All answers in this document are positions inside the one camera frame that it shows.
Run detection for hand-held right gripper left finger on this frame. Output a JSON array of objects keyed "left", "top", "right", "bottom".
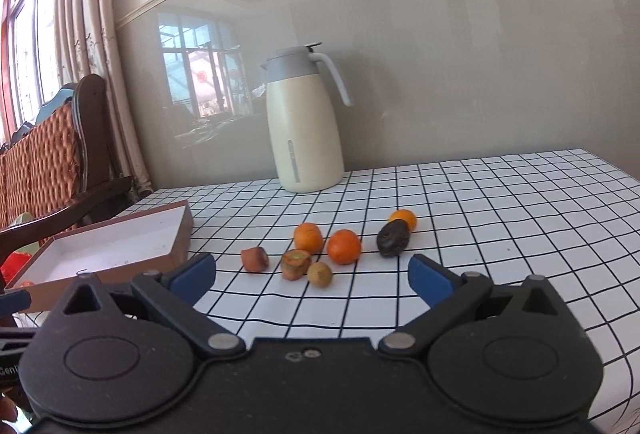
[{"left": 62, "top": 253, "right": 246, "bottom": 361}]

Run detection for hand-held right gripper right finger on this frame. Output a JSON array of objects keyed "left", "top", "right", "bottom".
[{"left": 378, "top": 254, "right": 571, "bottom": 357}]

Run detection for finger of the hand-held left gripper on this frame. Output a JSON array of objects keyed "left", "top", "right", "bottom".
[{"left": 0, "top": 290, "right": 32, "bottom": 315}]

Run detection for dark brown avocado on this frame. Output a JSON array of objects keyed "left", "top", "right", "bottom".
[{"left": 376, "top": 220, "right": 412, "bottom": 259}]

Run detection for reddish brown fruit piece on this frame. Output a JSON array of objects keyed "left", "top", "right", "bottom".
[{"left": 241, "top": 246, "right": 270, "bottom": 273}]

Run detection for small oval kumquat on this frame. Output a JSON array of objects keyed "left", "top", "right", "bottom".
[{"left": 388, "top": 209, "right": 418, "bottom": 233}]

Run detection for white tray box brown sides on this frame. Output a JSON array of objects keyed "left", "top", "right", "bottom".
[{"left": 4, "top": 200, "right": 194, "bottom": 315}]

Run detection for brown cut fruit piece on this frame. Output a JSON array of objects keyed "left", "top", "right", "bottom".
[{"left": 280, "top": 249, "right": 312, "bottom": 281}]

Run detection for small yellowish longan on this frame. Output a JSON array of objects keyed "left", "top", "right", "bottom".
[{"left": 307, "top": 262, "right": 334, "bottom": 288}]

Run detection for red plastic bag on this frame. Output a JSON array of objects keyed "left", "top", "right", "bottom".
[{"left": 0, "top": 252, "right": 32, "bottom": 287}]

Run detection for round orange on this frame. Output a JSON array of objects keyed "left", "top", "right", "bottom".
[
  {"left": 327, "top": 229, "right": 362, "bottom": 265},
  {"left": 293, "top": 222, "right": 325, "bottom": 255}
]

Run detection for white black checked tablecloth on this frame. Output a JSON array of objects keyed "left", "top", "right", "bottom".
[{"left": 22, "top": 149, "right": 640, "bottom": 434}]

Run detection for wooden chair orange cushion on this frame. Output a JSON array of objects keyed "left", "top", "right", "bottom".
[{"left": 0, "top": 74, "right": 134, "bottom": 261}]

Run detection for cream thermos jug grey lid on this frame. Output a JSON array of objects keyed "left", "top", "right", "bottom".
[{"left": 259, "top": 42, "right": 354, "bottom": 193}]

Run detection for beige curtain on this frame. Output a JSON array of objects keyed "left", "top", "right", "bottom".
[{"left": 50, "top": 0, "right": 154, "bottom": 195}]

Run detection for red-framed window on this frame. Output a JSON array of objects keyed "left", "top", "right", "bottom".
[{"left": 0, "top": 0, "right": 65, "bottom": 145}]

